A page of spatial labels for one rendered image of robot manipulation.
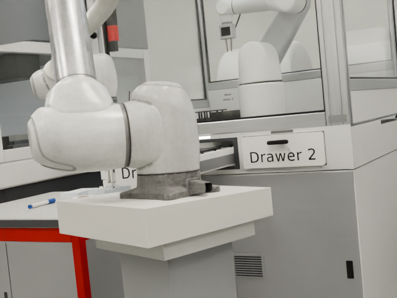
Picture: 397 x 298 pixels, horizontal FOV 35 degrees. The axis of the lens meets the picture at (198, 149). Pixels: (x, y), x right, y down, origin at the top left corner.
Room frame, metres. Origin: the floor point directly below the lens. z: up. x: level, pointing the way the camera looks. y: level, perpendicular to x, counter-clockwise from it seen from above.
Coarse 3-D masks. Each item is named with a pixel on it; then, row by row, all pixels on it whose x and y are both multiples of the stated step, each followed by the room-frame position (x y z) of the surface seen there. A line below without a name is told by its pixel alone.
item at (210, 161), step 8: (208, 152) 2.29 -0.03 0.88; (216, 152) 2.11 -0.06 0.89; (224, 152) 2.16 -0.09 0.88; (232, 152) 2.21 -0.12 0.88; (200, 160) 2.01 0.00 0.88; (208, 160) 2.05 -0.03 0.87; (216, 160) 2.10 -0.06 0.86; (224, 160) 2.15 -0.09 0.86; (232, 160) 2.20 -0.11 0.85; (200, 168) 2.00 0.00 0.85; (208, 168) 2.04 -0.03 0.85; (216, 168) 2.10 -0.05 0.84
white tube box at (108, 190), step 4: (104, 188) 2.21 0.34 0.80; (108, 188) 2.20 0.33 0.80; (112, 188) 2.19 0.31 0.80; (120, 188) 2.16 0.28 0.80; (124, 188) 2.17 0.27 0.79; (128, 188) 2.19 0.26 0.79; (88, 192) 2.15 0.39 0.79; (92, 192) 2.14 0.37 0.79; (96, 192) 2.12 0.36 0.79; (100, 192) 2.11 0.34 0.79; (104, 192) 2.10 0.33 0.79; (108, 192) 2.11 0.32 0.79; (112, 192) 2.13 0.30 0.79
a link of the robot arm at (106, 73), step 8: (96, 56) 2.16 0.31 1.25; (104, 56) 2.17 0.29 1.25; (96, 64) 2.15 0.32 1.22; (104, 64) 2.16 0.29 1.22; (112, 64) 2.18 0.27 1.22; (96, 72) 2.14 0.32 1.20; (104, 72) 2.15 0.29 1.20; (112, 72) 2.17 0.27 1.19; (104, 80) 2.15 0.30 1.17; (112, 80) 2.17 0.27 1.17; (112, 88) 2.17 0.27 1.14; (112, 96) 2.17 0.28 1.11
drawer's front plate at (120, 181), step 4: (120, 168) 2.05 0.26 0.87; (128, 168) 2.03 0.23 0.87; (132, 168) 2.02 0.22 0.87; (116, 172) 2.05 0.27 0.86; (120, 172) 2.05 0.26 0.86; (124, 172) 2.04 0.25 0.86; (136, 172) 2.01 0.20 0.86; (116, 176) 2.05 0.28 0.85; (120, 176) 2.05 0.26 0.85; (124, 176) 2.04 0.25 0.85; (136, 176) 2.02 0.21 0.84; (116, 180) 2.06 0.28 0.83; (120, 180) 2.05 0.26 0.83; (124, 180) 2.04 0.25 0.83; (128, 180) 2.03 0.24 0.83; (132, 180) 2.02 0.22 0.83; (136, 180) 2.02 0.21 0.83; (120, 184) 2.05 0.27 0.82; (124, 184) 2.04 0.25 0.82; (128, 184) 2.03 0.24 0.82
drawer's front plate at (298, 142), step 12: (312, 132) 2.06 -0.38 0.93; (252, 144) 2.16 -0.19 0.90; (264, 144) 2.14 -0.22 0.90; (276, 144) 2.12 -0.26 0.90; (288, 144) 2.10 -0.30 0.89; (300, 144) 2.08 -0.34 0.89; (312, 144) 2.06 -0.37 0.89; (252, 156) 2.16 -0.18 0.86; (264, 156) 2.14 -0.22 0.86; (300, 156) 2.08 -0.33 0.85; (312, 156) 2.06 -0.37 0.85; (324, 156) 2.05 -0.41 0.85; (252, 168) 2.17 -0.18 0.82
